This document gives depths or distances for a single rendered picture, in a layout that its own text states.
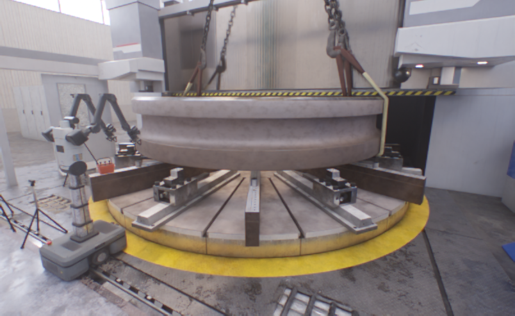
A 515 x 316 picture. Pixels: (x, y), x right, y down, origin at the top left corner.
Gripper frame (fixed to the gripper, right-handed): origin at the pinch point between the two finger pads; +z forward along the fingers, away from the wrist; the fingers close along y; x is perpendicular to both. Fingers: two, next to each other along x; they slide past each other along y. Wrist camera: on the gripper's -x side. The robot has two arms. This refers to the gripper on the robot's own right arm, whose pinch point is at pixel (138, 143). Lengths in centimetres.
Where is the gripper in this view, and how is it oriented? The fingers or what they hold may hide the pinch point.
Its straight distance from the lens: 318.5
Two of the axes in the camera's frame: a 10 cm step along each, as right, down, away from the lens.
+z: 2.1, 7.6, 6.2
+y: -9.0, -0.9, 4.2
